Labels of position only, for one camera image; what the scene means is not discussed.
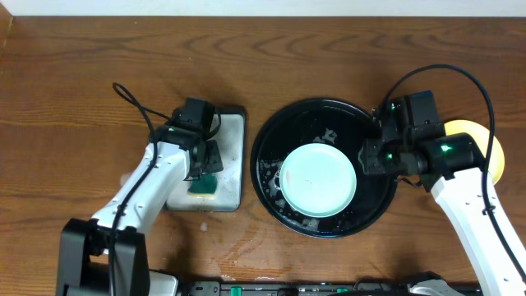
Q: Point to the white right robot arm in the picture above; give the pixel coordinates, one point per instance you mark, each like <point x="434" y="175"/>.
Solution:
<point x="451" y="168"/>

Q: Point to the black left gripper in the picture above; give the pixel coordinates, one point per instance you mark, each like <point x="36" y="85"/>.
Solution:
<point x="212" y="157"/>

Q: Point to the black rectangular soapy tray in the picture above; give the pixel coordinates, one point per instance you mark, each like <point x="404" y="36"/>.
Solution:
<point x="231" y="139"/>

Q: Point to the light blue plate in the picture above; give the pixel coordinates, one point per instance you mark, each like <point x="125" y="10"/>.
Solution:
<point x="318" y="180"/>

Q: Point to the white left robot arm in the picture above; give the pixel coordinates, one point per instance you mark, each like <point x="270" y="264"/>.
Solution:
<point x="106" y="255"/>

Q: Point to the yellow plate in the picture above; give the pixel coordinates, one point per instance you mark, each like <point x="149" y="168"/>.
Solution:
<point x="481" y="135"/>

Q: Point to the green yellow sponge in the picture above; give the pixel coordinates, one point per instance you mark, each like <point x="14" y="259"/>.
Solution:
<point x="204" y="186"/>

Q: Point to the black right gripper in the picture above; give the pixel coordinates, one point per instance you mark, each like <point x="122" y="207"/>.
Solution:
<point x="369" y="151"/>

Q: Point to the black rail at table edge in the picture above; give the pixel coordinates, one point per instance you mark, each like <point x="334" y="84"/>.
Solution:
<point x="215" y="288"/>

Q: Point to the round black tray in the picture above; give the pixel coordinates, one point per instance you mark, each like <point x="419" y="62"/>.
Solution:
<point x="336" y="123"/>

